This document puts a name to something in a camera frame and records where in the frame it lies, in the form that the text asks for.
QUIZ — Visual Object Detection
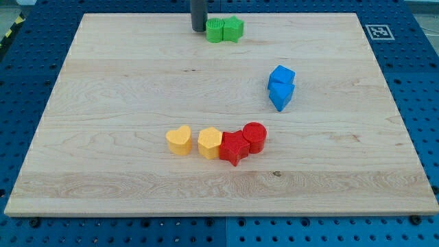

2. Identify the red cylinder block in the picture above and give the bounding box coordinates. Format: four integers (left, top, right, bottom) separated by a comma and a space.
242, 122, 267, 154

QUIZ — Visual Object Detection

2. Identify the yellow heart block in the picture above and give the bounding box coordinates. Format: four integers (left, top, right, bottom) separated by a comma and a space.
165, 125, 192, 156

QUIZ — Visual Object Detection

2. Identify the wooden board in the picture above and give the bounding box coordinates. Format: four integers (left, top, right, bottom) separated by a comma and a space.
5, 13, 438, 217

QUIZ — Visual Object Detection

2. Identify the red star block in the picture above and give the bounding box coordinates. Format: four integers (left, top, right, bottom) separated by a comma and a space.
219, 130, 250, 167

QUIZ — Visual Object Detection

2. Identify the blue cube block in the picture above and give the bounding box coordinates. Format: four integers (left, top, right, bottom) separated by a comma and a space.
268, 65, 296, 90

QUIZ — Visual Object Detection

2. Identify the yellow hexagon block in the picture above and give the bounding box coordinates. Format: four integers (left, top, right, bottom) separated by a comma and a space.
198, 127, 222, 159

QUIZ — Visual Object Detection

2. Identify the blue triangle block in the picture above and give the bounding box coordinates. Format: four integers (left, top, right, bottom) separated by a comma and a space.
269, 83, 295, 112

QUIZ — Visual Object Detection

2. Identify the white fiducial marker tag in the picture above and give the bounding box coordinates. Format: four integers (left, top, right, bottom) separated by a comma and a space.
365, 24, 394, 40

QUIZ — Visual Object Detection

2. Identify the green star block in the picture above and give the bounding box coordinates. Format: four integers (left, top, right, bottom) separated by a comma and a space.
223, 16, 244, 43

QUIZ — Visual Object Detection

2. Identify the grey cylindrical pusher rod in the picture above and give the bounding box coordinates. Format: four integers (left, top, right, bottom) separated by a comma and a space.
190, 0, 208, 32

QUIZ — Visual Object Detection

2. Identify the green cylinder block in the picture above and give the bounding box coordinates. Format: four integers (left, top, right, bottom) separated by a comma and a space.
206, 18, 224, 43

